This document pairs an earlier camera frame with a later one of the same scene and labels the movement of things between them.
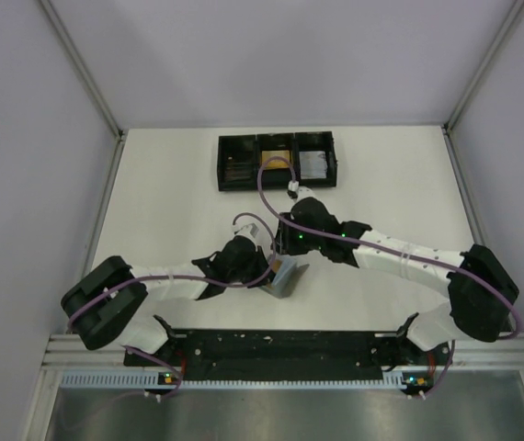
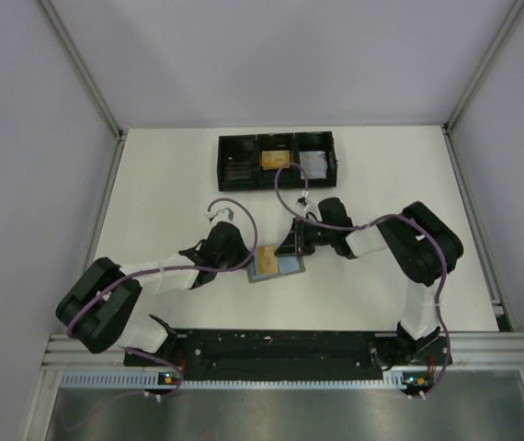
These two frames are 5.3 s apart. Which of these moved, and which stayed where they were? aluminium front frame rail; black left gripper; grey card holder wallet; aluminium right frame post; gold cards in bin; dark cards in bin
Moved: grey card holder wallet; black left gripper
Stayed: dark cards in bin; aluminium front frame rail; aluminium right frame post; gold cards in bin
